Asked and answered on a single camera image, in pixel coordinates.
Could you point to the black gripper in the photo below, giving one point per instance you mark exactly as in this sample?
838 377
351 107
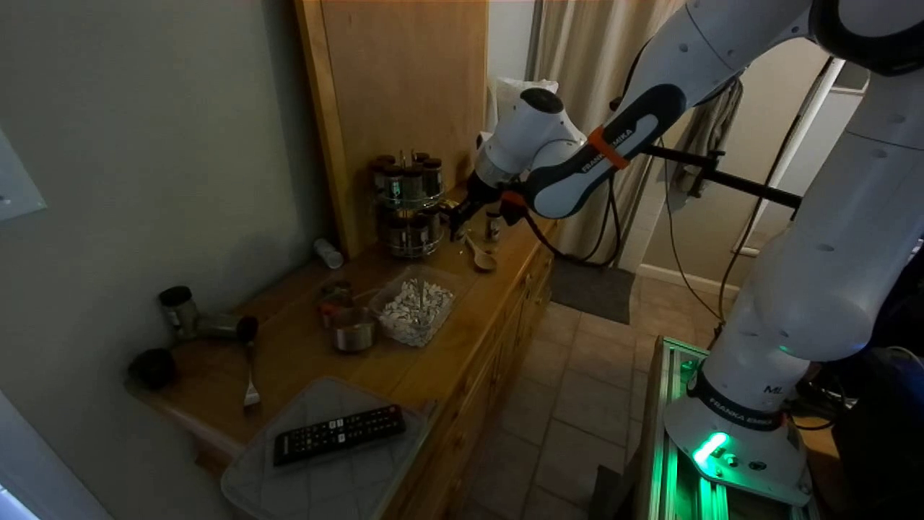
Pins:
484 200

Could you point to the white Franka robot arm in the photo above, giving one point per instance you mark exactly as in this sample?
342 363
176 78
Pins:
838 270

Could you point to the glass jar red contents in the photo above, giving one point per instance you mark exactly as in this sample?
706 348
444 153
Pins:
335 306

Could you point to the squat glass jar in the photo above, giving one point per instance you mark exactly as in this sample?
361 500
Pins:
354 334

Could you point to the cylindrical jar black lid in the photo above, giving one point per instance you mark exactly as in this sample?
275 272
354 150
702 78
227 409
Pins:
179 314

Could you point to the metal robot stand green light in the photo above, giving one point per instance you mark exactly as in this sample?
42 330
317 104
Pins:
675 473

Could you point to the wooden spoon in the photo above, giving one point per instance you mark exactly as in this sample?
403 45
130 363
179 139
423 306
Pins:
480 257

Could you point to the round two-tier spice rack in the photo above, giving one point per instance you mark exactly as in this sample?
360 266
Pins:
412 200

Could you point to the wooden dresser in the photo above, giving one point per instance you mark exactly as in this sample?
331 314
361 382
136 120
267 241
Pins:
480 319

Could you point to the clear plastic food container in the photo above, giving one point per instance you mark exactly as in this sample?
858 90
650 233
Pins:
415 306

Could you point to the small white bottle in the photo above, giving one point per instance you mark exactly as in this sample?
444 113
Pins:
328 254

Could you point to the dark door mat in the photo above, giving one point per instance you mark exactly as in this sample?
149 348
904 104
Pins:
594 291

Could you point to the upright wooden board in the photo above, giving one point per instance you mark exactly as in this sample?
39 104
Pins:
406 75

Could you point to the beige curtain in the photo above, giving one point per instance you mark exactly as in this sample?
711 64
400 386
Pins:
568 48

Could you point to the black remote control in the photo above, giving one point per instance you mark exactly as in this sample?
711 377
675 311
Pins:
335 435

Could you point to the white door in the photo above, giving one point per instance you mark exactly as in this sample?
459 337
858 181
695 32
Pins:
731 233

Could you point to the grey metal cylinder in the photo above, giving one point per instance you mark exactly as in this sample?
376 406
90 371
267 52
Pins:
218 327

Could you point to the metal spoon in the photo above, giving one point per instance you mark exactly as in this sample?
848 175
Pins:
252 393

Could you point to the black tripod bar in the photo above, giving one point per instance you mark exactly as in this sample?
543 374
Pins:
740 181

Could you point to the grey quilted mat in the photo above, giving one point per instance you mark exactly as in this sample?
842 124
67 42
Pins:
306 491

